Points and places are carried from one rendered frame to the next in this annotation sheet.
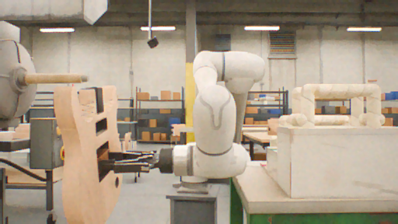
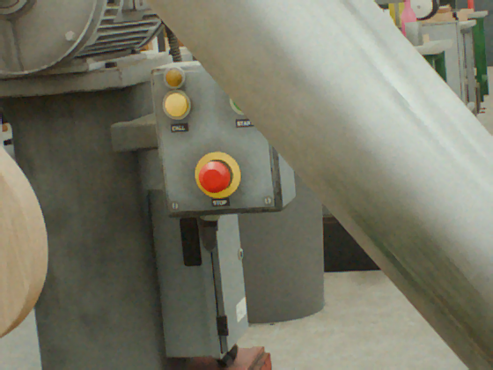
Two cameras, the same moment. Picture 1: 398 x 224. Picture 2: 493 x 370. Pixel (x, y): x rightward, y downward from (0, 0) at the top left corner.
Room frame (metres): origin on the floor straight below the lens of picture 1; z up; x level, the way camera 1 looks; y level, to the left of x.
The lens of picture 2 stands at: (1.52, -0.82, 1.19)
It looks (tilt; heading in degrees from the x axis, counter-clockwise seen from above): 8 degrees down; 103
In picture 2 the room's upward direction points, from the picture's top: 6 degrees counter-clockwise
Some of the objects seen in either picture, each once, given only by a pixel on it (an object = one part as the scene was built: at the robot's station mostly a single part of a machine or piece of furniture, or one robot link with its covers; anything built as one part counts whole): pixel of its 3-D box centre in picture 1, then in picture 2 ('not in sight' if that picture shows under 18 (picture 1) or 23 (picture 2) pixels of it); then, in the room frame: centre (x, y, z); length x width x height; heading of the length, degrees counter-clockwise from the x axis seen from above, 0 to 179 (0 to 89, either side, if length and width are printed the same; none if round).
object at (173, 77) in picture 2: not in sight; (173, 77); (1.10, 0.57, 1.11); 0.03 x 0.01 x 0.03; 179
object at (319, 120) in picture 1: (317, 120); not in sight; (0.85, -0.36, 1.12); 0.20 x 0.03 x 0.03; 87
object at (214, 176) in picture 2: not in sight; (216, 175); (1.14, 0.57, 0.97); 0.04 x 0.04 x 0.04; 89
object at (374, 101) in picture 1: (373, 109); not in sight; (0.69, -0.44, 1.15); 0.03 x 0.03 x 0.09
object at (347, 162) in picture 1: (333, 159); not in sight; (0.74, -0.35, 1.02); 0.27 x 0.15 x 0.17; 88
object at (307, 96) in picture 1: (307, 109); not in sight; (0.69, -0.27, 1.15); 0.03 x 0.03 x 0.09
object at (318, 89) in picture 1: (340, 90); not in sight; (0.69, -0.35, 1.20); 0.20 x 0.03 x 0.03; 87
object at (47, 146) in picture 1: (33, 149); (221, 151); (1.12, 0.70, 0.99); 0.24 x 0.21 x 0.26; 89
